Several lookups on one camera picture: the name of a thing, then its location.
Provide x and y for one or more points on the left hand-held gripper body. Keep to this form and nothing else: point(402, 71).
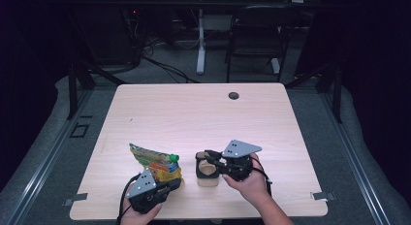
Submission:
point(147, 192)

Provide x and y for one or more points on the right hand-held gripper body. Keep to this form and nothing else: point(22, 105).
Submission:
point(239, 163)

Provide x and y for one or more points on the tan round biscuit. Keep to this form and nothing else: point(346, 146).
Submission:
point(206, 167)

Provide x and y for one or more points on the clear jar with black lid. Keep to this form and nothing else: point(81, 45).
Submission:
point(206, 178)

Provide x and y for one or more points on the yellow green snack bag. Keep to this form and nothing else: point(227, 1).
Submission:
point(155, 162)

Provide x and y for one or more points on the person's left hand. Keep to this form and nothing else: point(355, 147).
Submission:
point(139, 217)

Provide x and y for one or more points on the person's right hand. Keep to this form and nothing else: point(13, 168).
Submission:
point(248, 189)

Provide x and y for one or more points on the white desk foot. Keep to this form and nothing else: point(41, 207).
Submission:
point(275, 66)

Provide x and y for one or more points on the white desk leg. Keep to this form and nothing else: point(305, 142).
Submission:
point(201, 47)

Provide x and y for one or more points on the black metal stand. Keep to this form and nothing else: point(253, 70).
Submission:
point(336, 89)
point(73, 89)

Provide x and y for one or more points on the black folding chair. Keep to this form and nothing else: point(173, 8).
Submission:
point(258, 31)

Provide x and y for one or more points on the black computer tower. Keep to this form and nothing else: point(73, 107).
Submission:
point(106, 34)

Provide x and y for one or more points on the grey metal table bracket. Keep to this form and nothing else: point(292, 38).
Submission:
point(76, 199)
point(323, 196)

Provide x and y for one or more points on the black square floor frame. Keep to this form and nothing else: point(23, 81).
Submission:
point(71, 130)

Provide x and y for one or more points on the aluminium floor rail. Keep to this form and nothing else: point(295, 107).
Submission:
point(355, 160)
point(45, 163)

